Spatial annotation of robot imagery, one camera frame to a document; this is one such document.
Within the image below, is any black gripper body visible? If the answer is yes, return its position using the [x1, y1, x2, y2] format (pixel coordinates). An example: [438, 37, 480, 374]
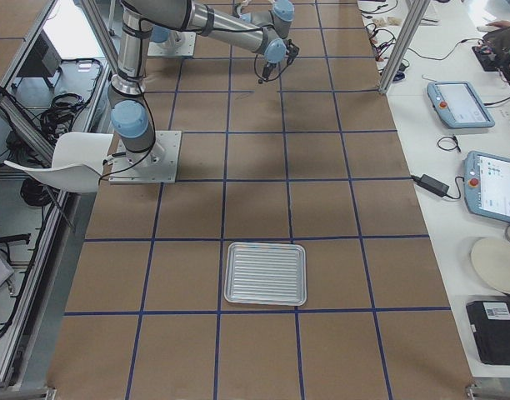
[262, 38, 299, 73]

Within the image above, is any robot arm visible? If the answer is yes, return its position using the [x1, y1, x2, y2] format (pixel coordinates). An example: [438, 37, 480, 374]
[108, 1, 299, 171]
[150, 25, 184, 48]

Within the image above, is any silver ribbed metal tray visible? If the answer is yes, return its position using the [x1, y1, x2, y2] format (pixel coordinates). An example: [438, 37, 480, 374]
[223, 242, 308, 307]

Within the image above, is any far blue teach pendant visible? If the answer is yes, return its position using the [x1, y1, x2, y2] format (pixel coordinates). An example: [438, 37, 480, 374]
[427, 81, 495, 129]

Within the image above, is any blue teach pendant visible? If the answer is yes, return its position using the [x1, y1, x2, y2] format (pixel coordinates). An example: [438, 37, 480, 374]
[427, 81, 495, 129]
[463, 151, 510, 223]

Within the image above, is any black power adapter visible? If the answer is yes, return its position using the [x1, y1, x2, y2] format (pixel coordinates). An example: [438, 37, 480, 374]
[411, 174, 449, 198]

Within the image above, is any white plastic chair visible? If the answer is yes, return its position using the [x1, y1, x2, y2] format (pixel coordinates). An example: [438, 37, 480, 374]
[4, 132, 113, 193]

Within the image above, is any near blue teach pendant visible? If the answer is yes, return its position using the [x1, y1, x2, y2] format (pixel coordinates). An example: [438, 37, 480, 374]
[463, 151, 510, 223]

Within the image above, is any cream round plate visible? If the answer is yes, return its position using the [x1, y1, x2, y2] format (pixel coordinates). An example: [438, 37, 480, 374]
[471, 237, 510, 295]

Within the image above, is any black laptop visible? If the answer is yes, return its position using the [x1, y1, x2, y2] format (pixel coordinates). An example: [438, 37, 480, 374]
[466, 301, 510, 366]

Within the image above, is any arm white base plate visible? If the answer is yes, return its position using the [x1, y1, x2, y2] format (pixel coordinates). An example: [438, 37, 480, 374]
[147, 30, 196, 58]
[107, 130, 182, 184]

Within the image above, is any aluminium frame post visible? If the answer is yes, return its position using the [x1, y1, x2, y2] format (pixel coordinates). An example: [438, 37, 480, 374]
[378, 0, 430, 95]

